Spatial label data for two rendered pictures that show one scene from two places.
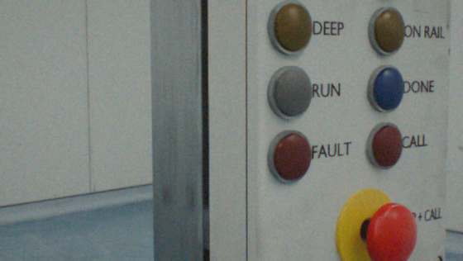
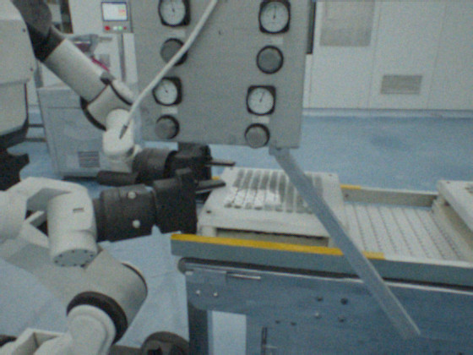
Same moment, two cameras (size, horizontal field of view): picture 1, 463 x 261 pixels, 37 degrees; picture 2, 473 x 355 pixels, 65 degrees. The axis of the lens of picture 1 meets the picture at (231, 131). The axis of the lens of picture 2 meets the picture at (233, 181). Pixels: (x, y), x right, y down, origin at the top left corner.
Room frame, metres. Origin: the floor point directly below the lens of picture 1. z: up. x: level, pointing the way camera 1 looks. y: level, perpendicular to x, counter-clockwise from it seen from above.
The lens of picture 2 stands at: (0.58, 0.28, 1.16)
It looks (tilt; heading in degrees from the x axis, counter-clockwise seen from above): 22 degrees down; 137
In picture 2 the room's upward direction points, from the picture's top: straight up
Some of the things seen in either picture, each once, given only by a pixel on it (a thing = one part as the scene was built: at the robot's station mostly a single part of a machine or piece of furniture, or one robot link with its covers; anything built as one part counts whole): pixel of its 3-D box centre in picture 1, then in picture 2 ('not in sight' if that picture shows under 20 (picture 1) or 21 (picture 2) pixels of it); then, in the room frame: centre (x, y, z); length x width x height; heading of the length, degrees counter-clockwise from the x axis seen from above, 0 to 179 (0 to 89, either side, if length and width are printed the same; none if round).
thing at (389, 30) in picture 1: (389, 30); not in sight; (0.44, -0.10, 0.98); 0.03 x 0.01 x 0.03; 127
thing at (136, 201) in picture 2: not in sight; (158, 208); (0.08, 0.57, 0.88); 0.12 x 0.10 x 0.13; 69
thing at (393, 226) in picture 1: (374, 231); not in sight; (0.42, -0.09, 0.86); 0.04 x 0.04 x 0.04; 37
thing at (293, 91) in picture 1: (292, 92); not in sight; (0.39, -0.03, 0.95); 0.03 x 0.01 x 0.03; 127
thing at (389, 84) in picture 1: (388, 88); not in sight; (0.44, -0.10, 0.95); 0.03 x 0.01 x 0.03; 127
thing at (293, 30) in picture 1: (293, 27); not in sight; (0.39, -0.03, 0.98); 0.03 x 0.01 x 0.03; 127
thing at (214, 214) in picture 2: not in sight; (276, 196); (0.16, 0.78, 0.87); 0.25 x 0.24 x 0.02; 37
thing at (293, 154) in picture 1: (292, 156); not in sight; (0.39, -0.03, 0.91); 0.03 x 0.01 x 0.03; 127
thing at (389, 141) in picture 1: (387, 145); not in sight; (0.44, -0.10, 0.91); 0.03 x 0.01 x 0.03; 127
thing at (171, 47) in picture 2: not in sight; (171, 48); (0.17, 0.55, 1.14); 0.03 x 0.02 x 0.04; 37
